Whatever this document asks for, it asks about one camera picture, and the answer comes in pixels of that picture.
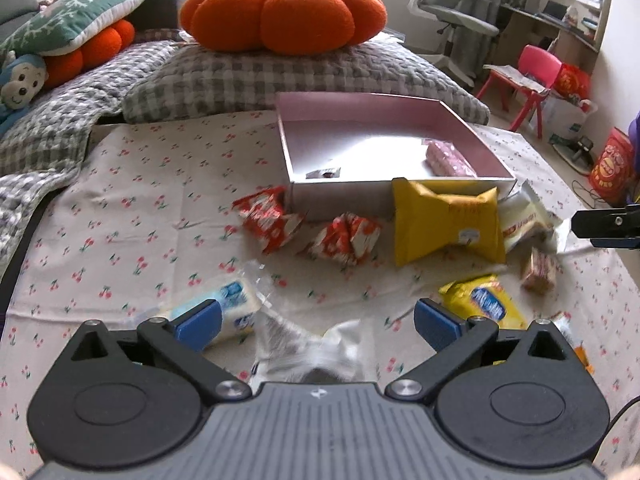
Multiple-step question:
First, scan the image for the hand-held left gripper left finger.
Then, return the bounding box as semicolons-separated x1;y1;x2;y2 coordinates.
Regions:
70;298;252;402

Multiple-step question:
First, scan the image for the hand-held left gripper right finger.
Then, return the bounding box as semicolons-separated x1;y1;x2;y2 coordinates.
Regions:
383;297;572;402

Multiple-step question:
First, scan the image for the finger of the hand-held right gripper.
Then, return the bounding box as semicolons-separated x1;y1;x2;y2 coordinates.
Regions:
571;203;640;251

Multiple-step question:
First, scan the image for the white snack packet blue label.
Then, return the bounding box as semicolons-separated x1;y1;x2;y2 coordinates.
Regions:
125;271;273;349

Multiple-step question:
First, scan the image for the yellow snack packet blue label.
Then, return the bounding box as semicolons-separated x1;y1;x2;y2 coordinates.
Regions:
439;274;529;332

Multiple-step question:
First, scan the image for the silver snack packet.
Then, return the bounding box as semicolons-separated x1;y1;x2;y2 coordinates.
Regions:
252;307;363;387

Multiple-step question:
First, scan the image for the pink cardboard box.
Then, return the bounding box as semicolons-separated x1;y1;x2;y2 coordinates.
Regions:
275;92;517;222

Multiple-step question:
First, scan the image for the red yellow printed bag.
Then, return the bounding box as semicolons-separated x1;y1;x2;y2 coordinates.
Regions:
587;127;637;206

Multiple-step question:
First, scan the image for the white snack packet red print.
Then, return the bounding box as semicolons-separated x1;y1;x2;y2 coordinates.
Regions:
497;182;564;256

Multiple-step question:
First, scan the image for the small brown snack packet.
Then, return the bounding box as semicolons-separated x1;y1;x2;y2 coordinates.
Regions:
520;246;559;295

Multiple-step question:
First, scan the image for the large yellow snack bag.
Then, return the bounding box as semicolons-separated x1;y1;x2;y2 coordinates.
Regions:
391;177;502;267

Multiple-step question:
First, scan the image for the white shopping bag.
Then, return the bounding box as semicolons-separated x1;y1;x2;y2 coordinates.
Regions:
542;92;599;144

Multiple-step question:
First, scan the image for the orange snack packet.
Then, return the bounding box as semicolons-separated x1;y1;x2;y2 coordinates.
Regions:
552;311;597;376

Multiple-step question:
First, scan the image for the cherry print bed sheet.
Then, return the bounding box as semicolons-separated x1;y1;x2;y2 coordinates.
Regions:
0;109;640;480

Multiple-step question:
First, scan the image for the red gift bag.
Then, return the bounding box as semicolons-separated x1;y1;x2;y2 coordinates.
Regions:
555;62;592;104

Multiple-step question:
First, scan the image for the pink dotted snack packet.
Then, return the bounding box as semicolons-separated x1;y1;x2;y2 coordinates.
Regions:
424;140;477;179

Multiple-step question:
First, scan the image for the newspaper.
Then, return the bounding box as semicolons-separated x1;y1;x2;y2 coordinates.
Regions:
482;63;551;96

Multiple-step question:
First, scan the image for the pink plastic child chair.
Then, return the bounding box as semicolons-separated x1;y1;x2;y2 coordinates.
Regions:
475;45;564;139

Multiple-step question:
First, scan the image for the wooden desk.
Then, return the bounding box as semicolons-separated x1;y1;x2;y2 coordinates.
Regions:
500;0;614;76

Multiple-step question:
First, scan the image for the grey checkered blanket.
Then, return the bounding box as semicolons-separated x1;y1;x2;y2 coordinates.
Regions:
0;40;177;256

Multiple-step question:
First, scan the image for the grey checkered pillow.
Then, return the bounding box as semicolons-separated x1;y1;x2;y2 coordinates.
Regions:
122;37;491;126

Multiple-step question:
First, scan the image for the grey office chair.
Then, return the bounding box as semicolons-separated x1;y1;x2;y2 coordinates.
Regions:
407;0;501;89

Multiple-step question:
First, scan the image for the small orange pumpkin cushion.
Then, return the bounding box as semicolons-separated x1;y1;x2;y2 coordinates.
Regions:
42;19;137;89

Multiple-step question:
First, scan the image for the blue monkey plush toy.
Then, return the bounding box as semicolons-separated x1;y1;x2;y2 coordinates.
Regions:
0;50;50;126

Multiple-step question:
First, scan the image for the dark grey cushion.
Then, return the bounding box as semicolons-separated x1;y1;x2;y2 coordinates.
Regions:
127;0;197;32

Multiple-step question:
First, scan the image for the large orange pumpkin cushion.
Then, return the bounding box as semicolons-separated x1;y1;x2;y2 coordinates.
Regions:
179;0;388;54

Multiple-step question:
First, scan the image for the green snowflake pillow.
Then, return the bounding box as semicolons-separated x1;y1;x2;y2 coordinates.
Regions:
0;0;157;59

